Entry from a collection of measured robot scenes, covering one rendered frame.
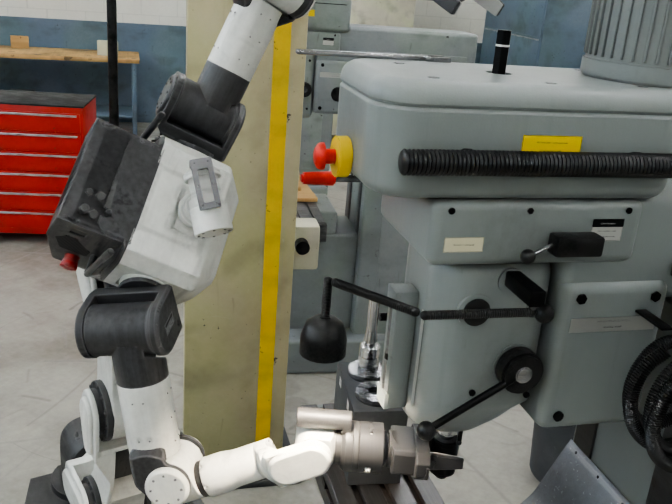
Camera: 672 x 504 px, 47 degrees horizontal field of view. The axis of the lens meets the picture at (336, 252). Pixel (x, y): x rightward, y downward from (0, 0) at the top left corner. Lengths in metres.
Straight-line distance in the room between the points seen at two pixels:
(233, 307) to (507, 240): 2.07
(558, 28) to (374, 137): 7.50
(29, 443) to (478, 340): 2.74
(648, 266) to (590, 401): 0.24
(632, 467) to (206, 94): 1.06
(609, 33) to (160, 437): 0.97
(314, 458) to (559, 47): 7.45
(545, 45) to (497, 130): 7.39
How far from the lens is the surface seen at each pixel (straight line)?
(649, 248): 1.28
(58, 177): 5.76
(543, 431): 3.49
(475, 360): 1.23
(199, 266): 1.40
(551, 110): 1.10
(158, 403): 1.39
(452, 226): 1.09
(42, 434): 3.74
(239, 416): 3.34
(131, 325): 1.34
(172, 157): 1.44
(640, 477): 1.59
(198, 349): 3.16
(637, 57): 1.23
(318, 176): 1.24
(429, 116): 1.03
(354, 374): 1.78
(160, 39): 10.11
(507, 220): 1.13
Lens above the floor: 2.02
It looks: 20 degrees down
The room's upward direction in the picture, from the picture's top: 5 degrees clockwise
